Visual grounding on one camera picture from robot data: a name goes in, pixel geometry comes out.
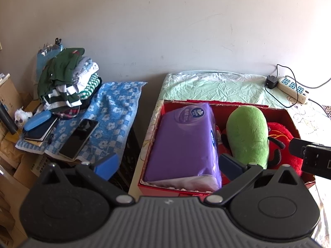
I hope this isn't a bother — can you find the purple tissue pack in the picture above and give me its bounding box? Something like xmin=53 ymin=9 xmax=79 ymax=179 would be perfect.
xmin=143 ymin=103 xmax=222 ymax=192

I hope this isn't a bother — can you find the black power adapter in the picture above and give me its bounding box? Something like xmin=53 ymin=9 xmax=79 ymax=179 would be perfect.
xmin=264 ymin=76 xmax=278 ymax=90

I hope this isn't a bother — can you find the blue glasses case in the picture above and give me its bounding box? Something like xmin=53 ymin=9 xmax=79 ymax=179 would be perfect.
xmin=24 ymin=111 xmax=52 ymax=132

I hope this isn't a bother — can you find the cardboard boxes stack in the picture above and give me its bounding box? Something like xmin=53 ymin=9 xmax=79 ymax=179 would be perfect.
xmin=1 ymin=67 xmax=39 ymax=247

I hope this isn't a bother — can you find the green plush toy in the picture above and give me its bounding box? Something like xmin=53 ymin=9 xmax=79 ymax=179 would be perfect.
xmin=226 ymin=105 xmax=269 ymax=169

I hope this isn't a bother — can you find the dark patterned mattress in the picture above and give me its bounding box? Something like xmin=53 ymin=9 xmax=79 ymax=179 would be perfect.
xmin=322 ymin=105 xmax=331 ymax=118

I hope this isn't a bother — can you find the pile of folded clothes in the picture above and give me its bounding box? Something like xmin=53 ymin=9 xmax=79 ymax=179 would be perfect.
xmin=35 ymin=38 xmax=102 ymax=119

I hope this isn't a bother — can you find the red plush toy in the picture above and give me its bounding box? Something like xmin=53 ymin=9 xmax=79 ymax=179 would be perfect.
xmin=218 ymin=123 xmax=302 ymax=175

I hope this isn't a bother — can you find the white blue power strip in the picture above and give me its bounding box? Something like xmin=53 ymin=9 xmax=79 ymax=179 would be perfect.
xmin=277 ymin=77 xmax=309 ymax=104

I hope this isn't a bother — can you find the dark notebook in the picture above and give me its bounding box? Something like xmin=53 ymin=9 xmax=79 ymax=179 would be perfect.
xmin=24 ymin=116 xmax=58 ymax=142

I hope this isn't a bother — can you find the small white plush toy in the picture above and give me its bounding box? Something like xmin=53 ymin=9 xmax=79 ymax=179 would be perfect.
xmin=14 ymin=108 xmax=33 ymax=129

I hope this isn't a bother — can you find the blue floral towel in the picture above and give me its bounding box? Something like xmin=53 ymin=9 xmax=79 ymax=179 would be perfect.
xmin=15 ymin=82 xmax=146 ymax=162

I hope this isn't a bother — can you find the grey wall cable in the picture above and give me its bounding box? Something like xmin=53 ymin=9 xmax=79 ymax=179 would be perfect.
xmin=300 ymin=77 xmax=331 ymax=90

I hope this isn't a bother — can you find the red cardboard box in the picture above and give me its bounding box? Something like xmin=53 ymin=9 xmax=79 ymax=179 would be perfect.
xmin=137 ymin=99 xmax=317 ymax=199

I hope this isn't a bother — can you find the black smartphone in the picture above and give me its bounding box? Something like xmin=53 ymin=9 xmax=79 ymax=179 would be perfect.
xmin=59 ymin=119 xmax=99 ymax=160

